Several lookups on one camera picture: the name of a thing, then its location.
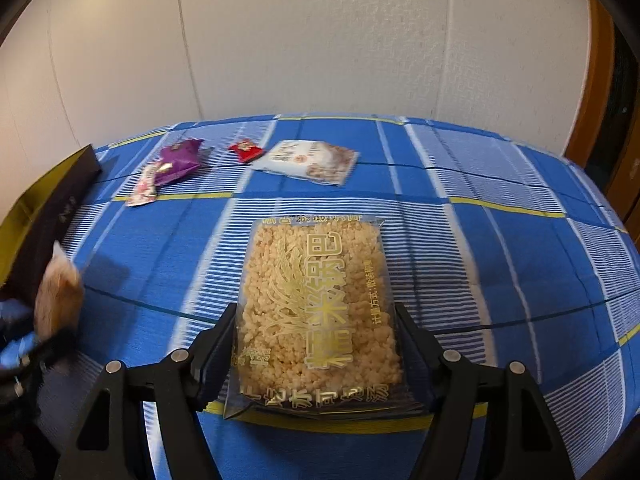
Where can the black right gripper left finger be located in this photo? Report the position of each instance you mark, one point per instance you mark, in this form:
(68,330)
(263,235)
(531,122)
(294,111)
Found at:
(109,439)

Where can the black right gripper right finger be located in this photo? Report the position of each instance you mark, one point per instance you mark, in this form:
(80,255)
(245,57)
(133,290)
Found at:
(521,439)

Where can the clear orange biscuit packet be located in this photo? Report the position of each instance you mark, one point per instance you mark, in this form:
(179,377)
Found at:
(60,296)

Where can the rice cracker packet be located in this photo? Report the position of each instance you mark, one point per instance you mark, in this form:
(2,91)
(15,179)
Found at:
(315,327)

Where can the floral nougat candy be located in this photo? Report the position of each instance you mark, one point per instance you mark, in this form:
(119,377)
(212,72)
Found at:
(144,191)

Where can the purple snack packet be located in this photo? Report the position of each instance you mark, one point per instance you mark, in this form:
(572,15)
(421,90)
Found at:
(177,161)

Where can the small red candy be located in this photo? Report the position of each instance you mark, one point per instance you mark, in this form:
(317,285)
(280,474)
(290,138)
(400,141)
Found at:
(246,151)

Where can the white brown snack pouch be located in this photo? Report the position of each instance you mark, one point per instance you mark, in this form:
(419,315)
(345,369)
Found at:
(316,161)

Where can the blue plaid tablecloth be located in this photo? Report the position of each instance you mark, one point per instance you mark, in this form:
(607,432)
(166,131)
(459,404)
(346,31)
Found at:
(502,251)

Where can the gold tin box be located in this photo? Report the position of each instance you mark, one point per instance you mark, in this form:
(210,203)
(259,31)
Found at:
(38,219)

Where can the wooden door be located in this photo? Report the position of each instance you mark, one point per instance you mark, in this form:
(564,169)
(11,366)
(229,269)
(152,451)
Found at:
(605,138)

